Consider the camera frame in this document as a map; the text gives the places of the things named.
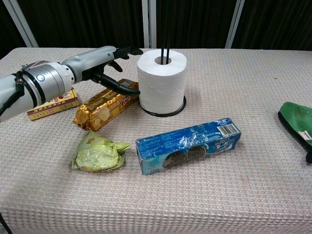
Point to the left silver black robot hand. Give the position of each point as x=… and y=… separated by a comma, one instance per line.
x=92, y=61

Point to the white toilet paper roll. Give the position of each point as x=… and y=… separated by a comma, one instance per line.
x=161, y=85

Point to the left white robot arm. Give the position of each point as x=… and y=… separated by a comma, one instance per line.
x=48, y=78

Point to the black curtain panel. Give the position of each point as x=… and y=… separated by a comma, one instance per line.
x=280, y=22
x=7, y=29
x=85, y=22
x=195, y=22

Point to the gold foil biscuit pack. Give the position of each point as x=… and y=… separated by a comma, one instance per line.
x=97, y=109

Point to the brown snack packet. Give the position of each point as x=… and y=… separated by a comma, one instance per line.
x=61, y=102

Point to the green crumpled snack bag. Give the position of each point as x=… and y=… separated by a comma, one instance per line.
x=97, y=153

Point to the blue cookie box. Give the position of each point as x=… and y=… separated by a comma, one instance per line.
x=170, y=146

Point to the beige waffle tablecloth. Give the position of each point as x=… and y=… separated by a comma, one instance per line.
x=219, y=85

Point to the green microfibre cloth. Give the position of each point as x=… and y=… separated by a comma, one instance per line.
x=297, y=117

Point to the grey upright frame post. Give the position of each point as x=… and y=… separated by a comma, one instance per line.
x=146, y=24

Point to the grey slanted frame post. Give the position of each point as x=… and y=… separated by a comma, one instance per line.
x=22, y=24
x=234, y=24

